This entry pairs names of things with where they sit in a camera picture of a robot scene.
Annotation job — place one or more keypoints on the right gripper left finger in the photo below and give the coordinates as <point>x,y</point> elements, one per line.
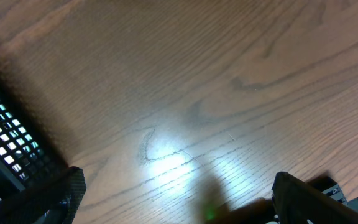
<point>56,201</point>

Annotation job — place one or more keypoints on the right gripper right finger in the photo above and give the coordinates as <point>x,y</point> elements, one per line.
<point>320,200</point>

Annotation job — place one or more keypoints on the black perforated plastic basket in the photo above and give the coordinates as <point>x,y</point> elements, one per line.
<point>26,159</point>

